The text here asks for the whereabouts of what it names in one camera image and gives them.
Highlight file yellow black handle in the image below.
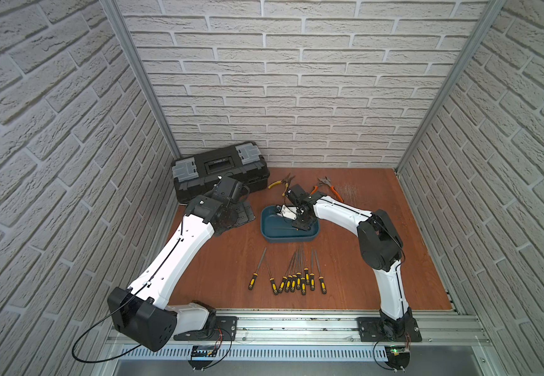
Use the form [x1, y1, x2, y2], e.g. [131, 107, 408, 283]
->
[290, 251, 298, 292]
[303, 251, 310, 286]
[313, 249, 328, 295]
[284, 252, 298, 292]
[309, 248, 315, 291]
[295, 250, 303, 290]
[301, 254, 306, 296]
[278, 252, 295, 294]

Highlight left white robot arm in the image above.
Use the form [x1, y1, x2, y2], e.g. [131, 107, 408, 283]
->
[107, 196, 255, 352]

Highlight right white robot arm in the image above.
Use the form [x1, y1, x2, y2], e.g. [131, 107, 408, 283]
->
[288, 188, 412, 332]

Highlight teal plastic storage box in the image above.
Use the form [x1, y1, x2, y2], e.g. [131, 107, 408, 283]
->
[260, 205, 320, 244]

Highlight black plastic toolbox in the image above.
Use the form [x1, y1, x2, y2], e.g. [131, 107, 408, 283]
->
[172, 142, 270, 205]

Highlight left controller board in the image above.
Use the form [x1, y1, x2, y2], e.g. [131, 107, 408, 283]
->
[188, 346, 223, 371]

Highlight controller board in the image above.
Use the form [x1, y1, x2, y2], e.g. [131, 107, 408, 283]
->
[385, 346, 411, 372]
[188, 346, 223, 371]

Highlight right controller board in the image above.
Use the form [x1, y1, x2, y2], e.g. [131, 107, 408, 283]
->
[385, 346, 411, 372]

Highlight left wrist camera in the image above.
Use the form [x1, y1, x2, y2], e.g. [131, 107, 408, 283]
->
[212, 176, 245, 205]

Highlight yellow handled pliers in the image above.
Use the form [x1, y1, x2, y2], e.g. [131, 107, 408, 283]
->
[267, 173, 296, 197]

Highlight orange handled pliers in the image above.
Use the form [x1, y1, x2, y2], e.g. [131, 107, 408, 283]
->
[310, 177, 345, 203]

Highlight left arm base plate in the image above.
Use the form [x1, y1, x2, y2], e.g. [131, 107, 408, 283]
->
[173, 316, 237, 342]

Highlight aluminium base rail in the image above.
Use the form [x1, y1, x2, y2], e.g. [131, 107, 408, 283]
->
[110, 310, 491, 365]

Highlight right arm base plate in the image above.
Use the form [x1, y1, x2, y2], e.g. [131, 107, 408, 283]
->
[356, 317, 422, 342]

